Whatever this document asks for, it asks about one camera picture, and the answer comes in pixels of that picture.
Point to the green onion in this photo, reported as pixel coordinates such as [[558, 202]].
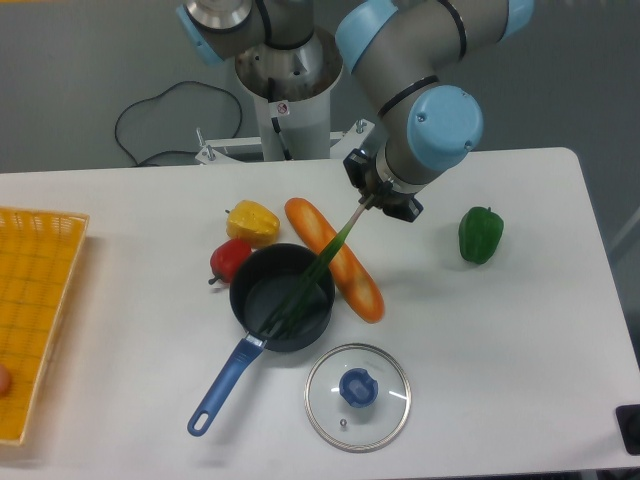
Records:
[[312, 275]]

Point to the yellow woven basket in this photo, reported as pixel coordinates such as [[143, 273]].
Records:
[[39, 252]]

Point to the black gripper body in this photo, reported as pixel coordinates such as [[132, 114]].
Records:
[[361, 171]]

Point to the green bell pepper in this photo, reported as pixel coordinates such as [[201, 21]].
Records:
[[479, 234]]

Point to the black object at table edge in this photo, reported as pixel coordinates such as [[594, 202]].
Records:
[[628, 418]]

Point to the red bell pepper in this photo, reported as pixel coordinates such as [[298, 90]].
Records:
[[226, 260]]

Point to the yellow bell pepper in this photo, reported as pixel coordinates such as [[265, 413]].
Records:
[[253, 223]]

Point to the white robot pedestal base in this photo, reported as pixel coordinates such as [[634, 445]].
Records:
[[291, 91]]

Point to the black pot blue handle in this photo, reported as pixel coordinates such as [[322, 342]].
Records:
[[266, 299]]

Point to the orange baguette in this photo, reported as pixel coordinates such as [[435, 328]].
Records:
[[354, 282]]

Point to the glass lid blue knob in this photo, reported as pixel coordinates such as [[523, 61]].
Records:
[[357, 398]]

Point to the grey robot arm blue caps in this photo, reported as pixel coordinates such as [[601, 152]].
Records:
[[395, 53]]

